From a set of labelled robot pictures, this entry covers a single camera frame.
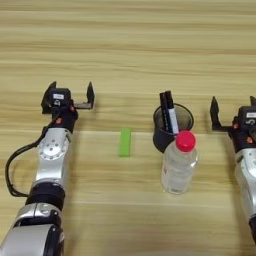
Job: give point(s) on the black marker with white label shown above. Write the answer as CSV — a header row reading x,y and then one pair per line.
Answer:
x,y
172,115

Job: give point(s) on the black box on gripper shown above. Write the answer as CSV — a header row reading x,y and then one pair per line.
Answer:
x,y
60,96
248,117

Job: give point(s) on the all black marker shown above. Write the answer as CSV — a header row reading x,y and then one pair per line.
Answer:
x,y
164,111

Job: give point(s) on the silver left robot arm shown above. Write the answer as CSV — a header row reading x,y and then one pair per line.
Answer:
x,y
50,160

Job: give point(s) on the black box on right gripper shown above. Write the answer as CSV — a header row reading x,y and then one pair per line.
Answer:
x,y
248,117

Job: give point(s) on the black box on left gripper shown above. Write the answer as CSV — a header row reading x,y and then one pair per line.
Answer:
x,y
60,96

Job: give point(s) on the green rectangular block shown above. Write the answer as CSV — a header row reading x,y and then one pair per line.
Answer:
x,y
125,142

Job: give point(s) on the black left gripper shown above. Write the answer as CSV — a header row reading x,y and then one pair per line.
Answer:
x,y
65,120

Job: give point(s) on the black mesh pen cup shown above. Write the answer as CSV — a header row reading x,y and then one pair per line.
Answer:
x,y
163,138

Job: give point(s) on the clear bottle with red cap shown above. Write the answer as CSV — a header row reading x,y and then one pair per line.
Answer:
x,y
178,166

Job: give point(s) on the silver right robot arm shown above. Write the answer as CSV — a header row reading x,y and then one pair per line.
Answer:
x,y
246,180

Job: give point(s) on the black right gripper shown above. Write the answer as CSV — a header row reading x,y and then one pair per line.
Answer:
x,y
243,136

